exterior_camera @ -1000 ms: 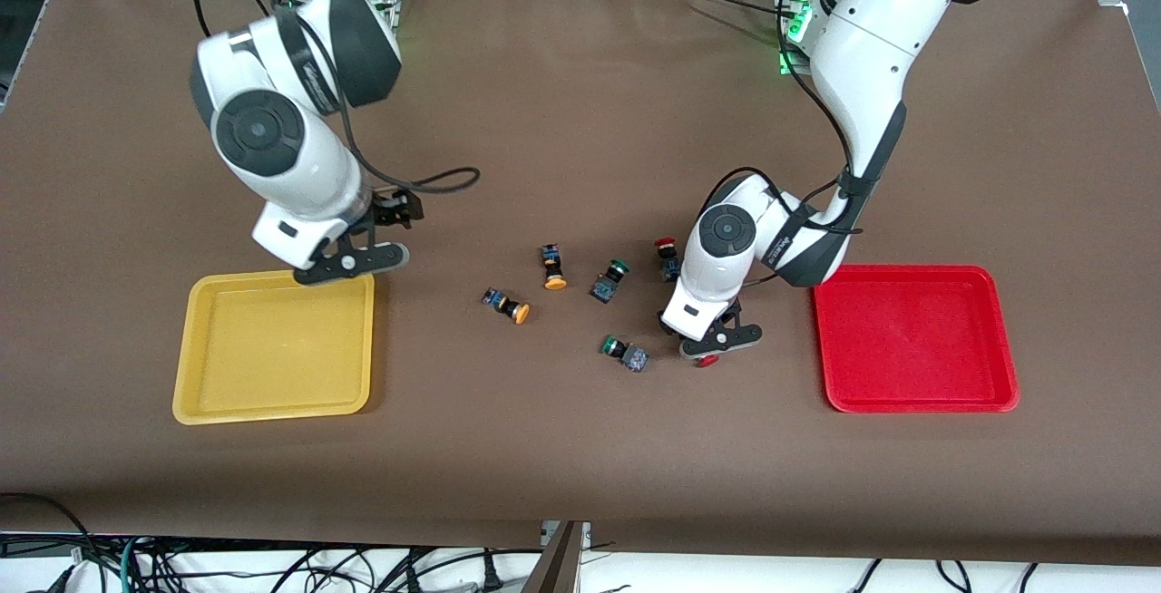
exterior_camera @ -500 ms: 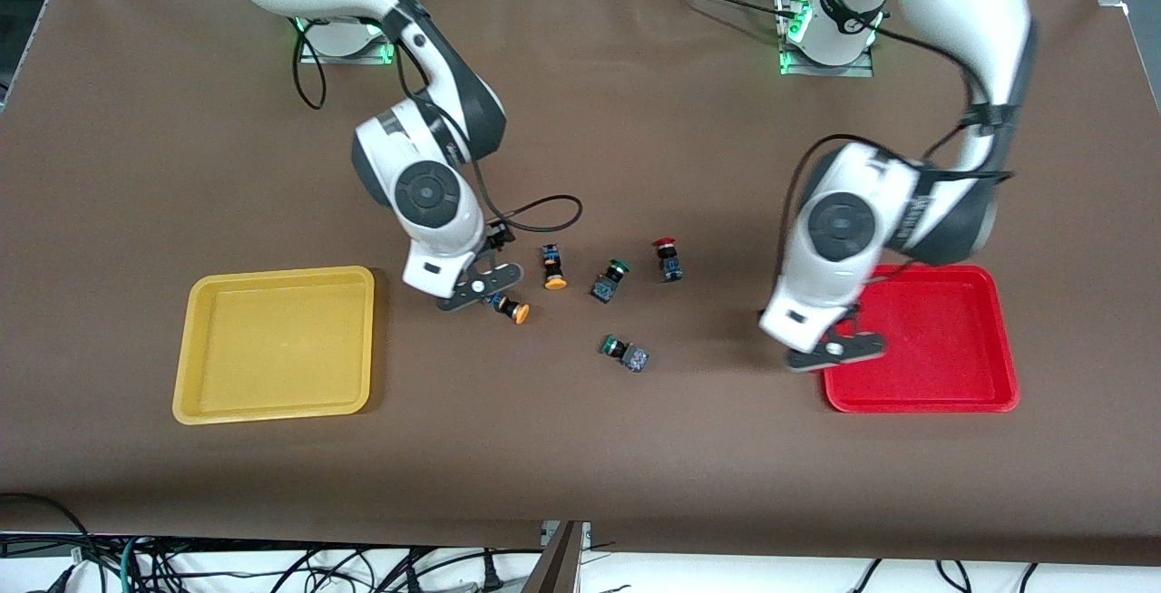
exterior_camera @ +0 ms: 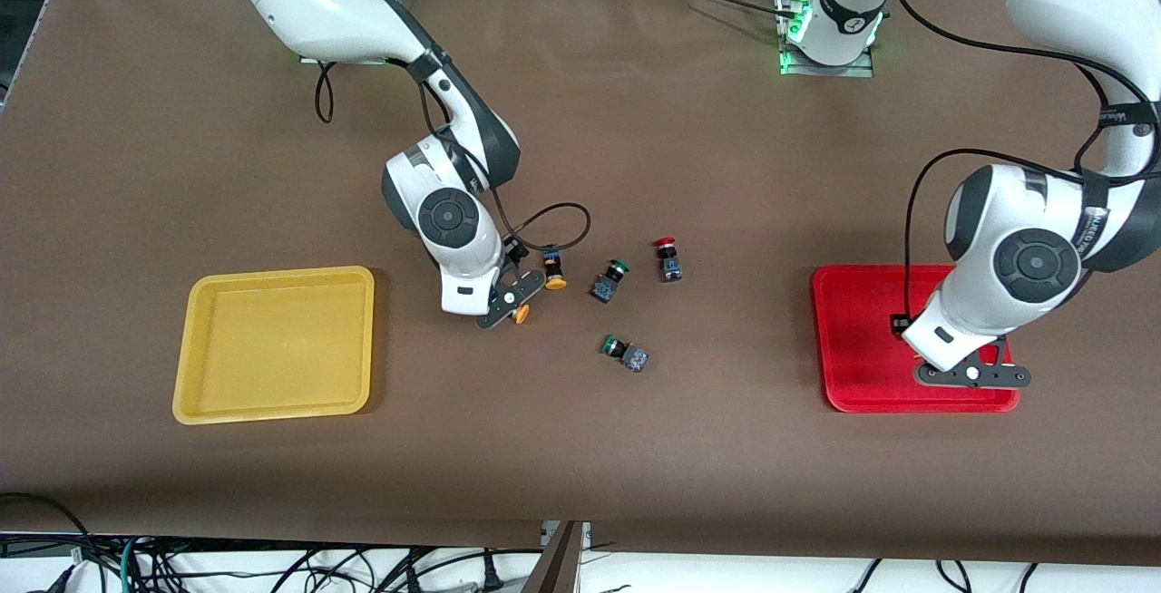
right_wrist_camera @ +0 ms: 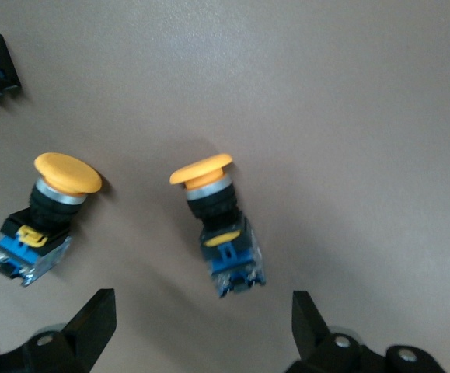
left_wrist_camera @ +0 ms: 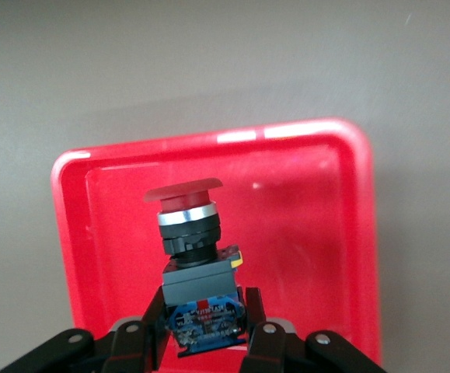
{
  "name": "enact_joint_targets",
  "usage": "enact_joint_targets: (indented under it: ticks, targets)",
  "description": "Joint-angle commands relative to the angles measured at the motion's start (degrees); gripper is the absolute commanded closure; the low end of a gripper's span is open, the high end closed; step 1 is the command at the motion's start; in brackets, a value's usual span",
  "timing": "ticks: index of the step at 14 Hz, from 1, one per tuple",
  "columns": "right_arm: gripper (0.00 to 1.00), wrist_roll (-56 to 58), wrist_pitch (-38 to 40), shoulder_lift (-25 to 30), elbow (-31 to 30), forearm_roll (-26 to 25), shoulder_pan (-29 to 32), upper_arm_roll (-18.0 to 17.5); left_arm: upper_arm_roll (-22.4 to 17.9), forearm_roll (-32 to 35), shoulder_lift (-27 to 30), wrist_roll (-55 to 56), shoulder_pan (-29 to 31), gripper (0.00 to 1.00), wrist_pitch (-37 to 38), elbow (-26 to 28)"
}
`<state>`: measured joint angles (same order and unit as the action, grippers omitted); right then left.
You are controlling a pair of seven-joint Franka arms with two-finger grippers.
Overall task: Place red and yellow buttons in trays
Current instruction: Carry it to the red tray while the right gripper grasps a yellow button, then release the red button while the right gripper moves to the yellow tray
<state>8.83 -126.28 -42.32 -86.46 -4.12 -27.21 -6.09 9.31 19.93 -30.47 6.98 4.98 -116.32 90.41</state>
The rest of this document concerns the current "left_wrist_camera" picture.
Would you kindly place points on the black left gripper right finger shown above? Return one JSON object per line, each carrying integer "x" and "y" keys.
{"x": 271, "y": 349}

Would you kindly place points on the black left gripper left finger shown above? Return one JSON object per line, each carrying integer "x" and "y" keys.
{"x": 131, "y": 349}

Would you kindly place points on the red mushroom push button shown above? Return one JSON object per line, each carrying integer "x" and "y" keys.
{"x": 197, "y": 283}

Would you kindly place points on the red plastic tray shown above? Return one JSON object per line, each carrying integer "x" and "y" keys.
{"x": 306, "y": 233}

